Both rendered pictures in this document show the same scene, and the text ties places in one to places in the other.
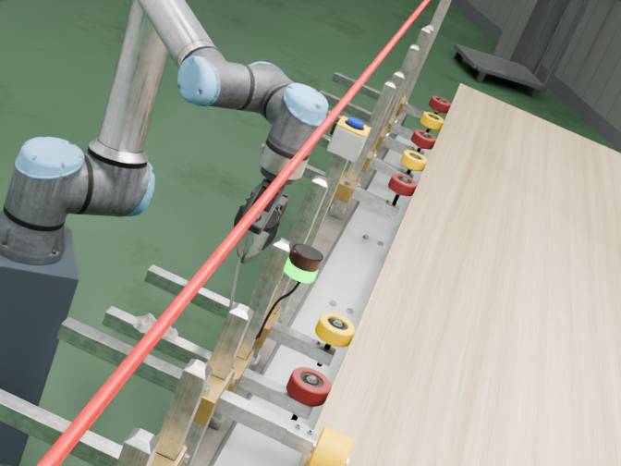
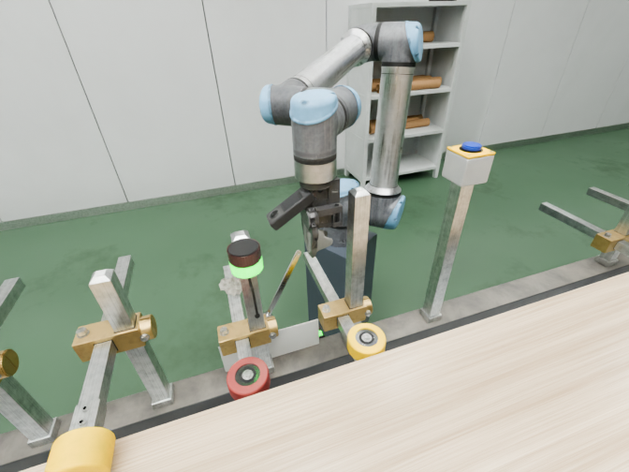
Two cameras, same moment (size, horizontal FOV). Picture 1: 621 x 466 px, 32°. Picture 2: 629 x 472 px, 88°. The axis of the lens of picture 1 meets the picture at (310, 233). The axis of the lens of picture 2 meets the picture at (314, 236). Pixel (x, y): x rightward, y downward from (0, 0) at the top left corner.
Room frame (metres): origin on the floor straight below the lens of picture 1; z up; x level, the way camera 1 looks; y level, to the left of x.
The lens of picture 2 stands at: (1.74, -0.50, 1.46)
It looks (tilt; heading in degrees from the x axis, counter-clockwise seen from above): 34 degrees down; 68
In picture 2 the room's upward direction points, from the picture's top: 2 degrees counter-clockwise
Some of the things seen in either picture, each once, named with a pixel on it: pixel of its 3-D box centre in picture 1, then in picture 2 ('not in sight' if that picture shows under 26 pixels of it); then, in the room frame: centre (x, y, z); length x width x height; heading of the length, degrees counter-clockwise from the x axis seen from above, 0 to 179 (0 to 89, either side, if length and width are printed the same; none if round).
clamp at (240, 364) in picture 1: (233, 368); (248, 334); (1.78, 0.04, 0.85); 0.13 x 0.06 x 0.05; 176
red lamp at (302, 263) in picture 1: (306, 257); (244, 252); (1.80, -0.01, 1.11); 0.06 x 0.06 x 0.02
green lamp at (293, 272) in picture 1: (301, 268); (246, 263); (1.80, -0.01, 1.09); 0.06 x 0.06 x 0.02
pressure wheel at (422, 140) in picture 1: (419, 149); not in sight; (3.50, -0.23, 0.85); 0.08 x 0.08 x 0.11
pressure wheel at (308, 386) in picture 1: (302, 401); (251, 390); (1.75, -0.11, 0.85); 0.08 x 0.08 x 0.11
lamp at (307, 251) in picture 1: (287, 300); (251, 290); (1.80, -0.01, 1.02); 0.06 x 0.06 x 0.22; 86
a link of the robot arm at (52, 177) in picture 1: (48, 179); (343, 201); (2.34, 0.64, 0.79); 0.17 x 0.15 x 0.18; 132
